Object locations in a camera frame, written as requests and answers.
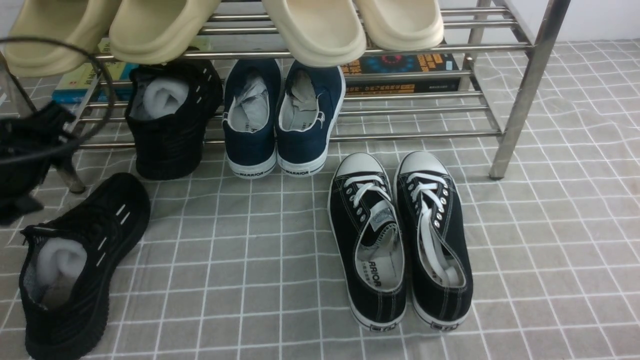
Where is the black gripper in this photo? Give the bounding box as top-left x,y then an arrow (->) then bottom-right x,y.
0,101 -> 76,226

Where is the black knit sneaker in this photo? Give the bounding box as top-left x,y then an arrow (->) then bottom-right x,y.
125,59 -> 223,181
19,172 -> 151,360

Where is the navy canvas shoe left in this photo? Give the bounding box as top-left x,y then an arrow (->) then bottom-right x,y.
222,58 -> 282,180

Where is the navy canvas shoe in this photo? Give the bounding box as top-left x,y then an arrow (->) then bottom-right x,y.
275,60 -> 346,178
222,58 -> 282,180

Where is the navy canvas shoe right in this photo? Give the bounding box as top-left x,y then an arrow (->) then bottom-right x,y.
275,60 -> 346,178

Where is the stainless steel shoe rack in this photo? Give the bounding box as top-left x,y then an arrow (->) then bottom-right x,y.
0,0 -> 571,195

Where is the green blue book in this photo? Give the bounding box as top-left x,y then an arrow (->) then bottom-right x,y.
51,38 -> 138,104

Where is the beige slipper far left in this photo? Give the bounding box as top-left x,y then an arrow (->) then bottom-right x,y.
4,0 -> 121,78

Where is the beige slipper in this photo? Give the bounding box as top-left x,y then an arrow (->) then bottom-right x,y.
4,0 -> 121,78
109,0 -> 221,65

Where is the grey checked floor cloth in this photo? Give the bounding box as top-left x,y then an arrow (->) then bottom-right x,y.
0,40 -> 640,360

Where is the cream slipper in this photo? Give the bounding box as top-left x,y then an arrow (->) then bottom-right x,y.
355,0 -> 445,51
262,0 -> 367,68

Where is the black canvas sneaker left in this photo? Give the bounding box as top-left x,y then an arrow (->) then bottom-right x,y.
327,152 -> 408,332

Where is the black canvas sneaker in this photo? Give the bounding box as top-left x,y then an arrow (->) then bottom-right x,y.
392,151 -> 474,332
327,152 -> 408,332

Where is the black book orange text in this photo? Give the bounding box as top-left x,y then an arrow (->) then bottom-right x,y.
341,54 -> 461,96

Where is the cream slipper far right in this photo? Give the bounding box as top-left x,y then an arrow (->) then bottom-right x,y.
355,0 -> 445,51

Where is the black canvas sneaker right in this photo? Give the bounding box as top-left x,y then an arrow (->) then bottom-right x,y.
392,151 -> 474,332

